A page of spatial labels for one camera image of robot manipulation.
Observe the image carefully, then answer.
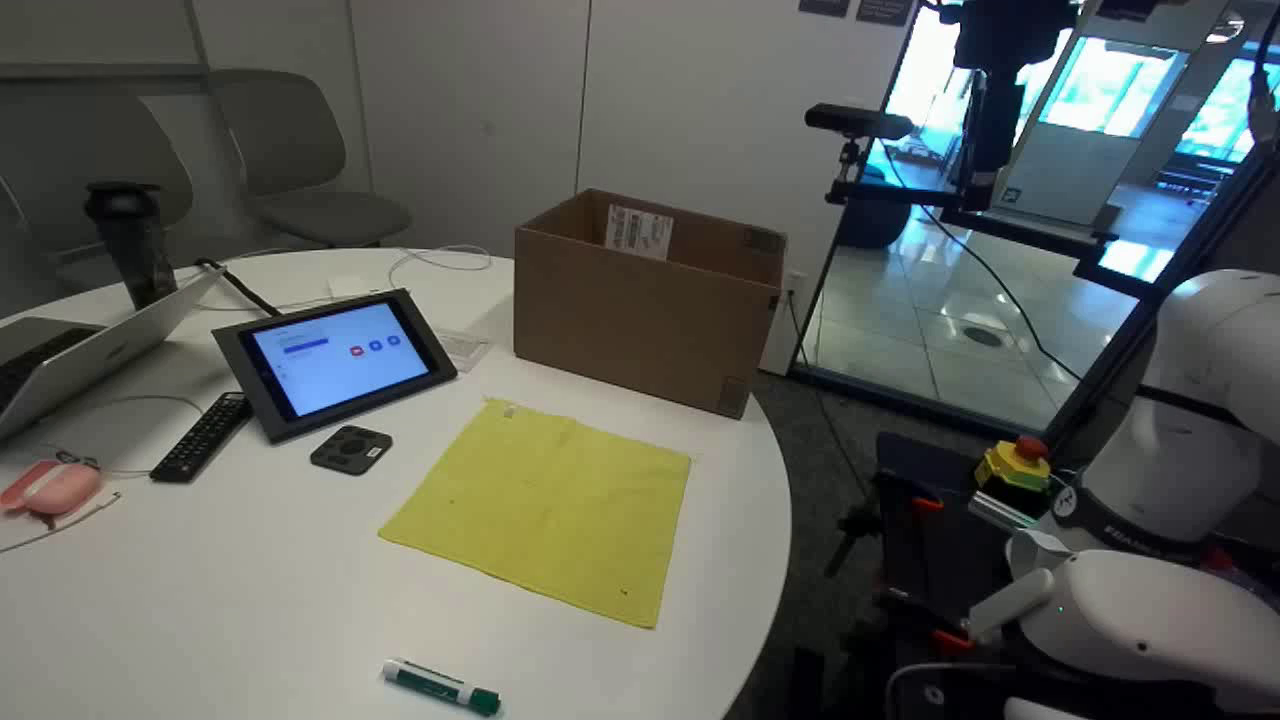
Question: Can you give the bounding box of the yellow cloth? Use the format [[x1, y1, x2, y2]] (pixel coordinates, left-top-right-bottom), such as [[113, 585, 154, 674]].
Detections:
[[379, 399, 691, 632]]

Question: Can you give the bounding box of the green white marker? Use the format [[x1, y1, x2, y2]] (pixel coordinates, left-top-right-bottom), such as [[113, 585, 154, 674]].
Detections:
[[383, 662, 503, 715]]

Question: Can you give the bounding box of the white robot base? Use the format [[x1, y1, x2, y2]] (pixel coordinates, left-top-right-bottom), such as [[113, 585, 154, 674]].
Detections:
[[959, 550, 1280, 711]]

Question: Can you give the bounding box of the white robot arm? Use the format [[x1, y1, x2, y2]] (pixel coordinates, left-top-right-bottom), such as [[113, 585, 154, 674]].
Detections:
[[1085, 267, 1280, 546]]

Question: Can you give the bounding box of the brown cardboard box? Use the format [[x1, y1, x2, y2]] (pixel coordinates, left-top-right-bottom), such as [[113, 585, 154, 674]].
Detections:
[[511, 190, 788, 422]]

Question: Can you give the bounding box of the small black square device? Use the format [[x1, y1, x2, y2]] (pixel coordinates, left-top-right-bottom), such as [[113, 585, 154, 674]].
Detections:
[[314, 423, 391, 478]]

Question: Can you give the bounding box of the black tablet with blue screen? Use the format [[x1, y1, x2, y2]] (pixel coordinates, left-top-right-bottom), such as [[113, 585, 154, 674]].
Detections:
[[214, 287, 457, 444]]

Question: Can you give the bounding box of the yellow red emergency stop button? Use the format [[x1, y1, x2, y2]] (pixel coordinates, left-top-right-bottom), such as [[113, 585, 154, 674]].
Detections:
[[978, 435, 1054, 494]]

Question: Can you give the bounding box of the black remote control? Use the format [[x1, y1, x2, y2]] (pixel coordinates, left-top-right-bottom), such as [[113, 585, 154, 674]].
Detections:
[[154, 394, 251, 483]]

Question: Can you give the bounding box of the grey lounge chair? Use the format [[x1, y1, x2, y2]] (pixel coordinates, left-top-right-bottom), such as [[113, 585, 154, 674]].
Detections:
[[208, 69, 408, 247]]

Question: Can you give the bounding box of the black shaker bottle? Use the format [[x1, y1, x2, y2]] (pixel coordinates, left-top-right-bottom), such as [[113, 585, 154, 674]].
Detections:
[[84, 180, 175, 308]]

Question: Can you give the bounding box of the silver laptop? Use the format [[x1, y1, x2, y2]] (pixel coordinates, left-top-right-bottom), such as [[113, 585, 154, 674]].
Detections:
[[0, 278, 214, 439]]

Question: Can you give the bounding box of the pink case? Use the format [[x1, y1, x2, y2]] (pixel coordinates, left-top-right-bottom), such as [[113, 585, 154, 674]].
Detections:
[[0, 458, 105, 520]]

